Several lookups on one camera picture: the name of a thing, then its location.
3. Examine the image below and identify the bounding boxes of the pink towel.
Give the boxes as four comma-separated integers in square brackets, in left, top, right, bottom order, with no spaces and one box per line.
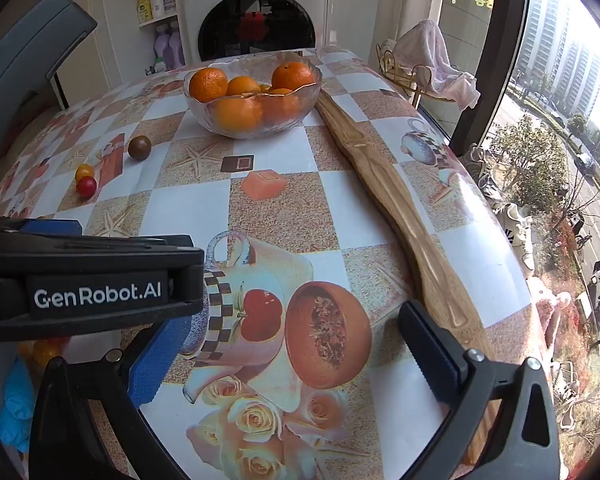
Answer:
[392,19,481,108]

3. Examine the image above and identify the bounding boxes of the gold wire rack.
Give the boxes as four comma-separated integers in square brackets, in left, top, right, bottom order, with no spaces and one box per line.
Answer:
[376,39,456,111]

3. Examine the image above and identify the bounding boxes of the long wooden tray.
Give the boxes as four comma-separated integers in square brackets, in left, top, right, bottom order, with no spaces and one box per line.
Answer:
[315,87,498,466]

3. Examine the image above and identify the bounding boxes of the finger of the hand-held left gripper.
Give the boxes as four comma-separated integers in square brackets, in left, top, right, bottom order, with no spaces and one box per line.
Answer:
[0,216,84,237]
[0,233,205,312]

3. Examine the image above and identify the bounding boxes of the clear glass bowl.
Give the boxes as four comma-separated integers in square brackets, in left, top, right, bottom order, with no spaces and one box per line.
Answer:
[182,51,323,140]

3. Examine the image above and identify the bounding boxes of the white sneakers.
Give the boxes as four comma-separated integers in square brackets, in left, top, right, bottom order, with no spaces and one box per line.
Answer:
[497,202,537,278]

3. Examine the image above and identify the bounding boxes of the dark brown tomato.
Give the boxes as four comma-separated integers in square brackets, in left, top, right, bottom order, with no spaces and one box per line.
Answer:
[127,135,152,161]

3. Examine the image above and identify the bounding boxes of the printed checkered tablecloth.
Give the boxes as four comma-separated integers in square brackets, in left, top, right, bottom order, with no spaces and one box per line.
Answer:
[0,47,536,480]

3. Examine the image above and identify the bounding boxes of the purple detergent bottle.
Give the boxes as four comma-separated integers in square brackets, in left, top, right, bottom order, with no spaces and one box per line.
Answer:
[153,22,171,68]
[169,22,186,68]

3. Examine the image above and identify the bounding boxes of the person's left hand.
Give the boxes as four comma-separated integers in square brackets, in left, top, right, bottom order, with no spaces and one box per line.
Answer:
[0,357,37,456]

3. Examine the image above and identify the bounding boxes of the red cloth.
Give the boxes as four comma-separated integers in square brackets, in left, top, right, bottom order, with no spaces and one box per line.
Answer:
[240,10,266,36]

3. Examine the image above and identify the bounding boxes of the grey chair back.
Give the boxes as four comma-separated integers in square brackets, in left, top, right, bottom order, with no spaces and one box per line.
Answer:
[0,0,98,186]

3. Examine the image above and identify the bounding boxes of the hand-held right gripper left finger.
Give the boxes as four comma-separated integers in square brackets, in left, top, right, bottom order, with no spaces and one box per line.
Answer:
[28,317,193,480]

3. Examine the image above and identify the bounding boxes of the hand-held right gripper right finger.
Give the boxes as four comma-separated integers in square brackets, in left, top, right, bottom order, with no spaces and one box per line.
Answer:
[397,300,561,480]

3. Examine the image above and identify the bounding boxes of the grey shoes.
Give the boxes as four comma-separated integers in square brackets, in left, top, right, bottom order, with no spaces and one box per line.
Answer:
[462,142,503,202]

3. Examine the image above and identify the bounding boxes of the black window frame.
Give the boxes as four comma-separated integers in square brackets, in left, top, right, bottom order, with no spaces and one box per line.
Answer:
[450,0,531,161]

